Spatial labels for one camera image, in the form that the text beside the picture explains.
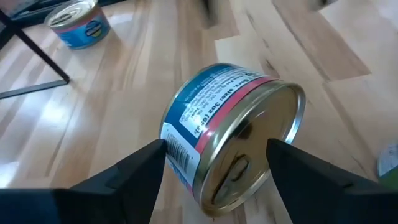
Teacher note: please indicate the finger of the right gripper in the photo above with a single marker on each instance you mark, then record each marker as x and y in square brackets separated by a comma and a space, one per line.
[210, 12]

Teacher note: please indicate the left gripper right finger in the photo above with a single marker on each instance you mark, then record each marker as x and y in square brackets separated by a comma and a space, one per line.
[326, 202]

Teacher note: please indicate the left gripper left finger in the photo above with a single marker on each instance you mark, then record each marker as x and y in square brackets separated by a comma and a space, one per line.
[93, 205]

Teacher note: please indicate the Bumble Bee tuna can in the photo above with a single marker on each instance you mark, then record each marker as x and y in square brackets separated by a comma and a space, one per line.
[390, 168]

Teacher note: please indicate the blue Wild Planet can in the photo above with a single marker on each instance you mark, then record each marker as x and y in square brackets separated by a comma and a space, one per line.
[217, 124]
[84, 31]

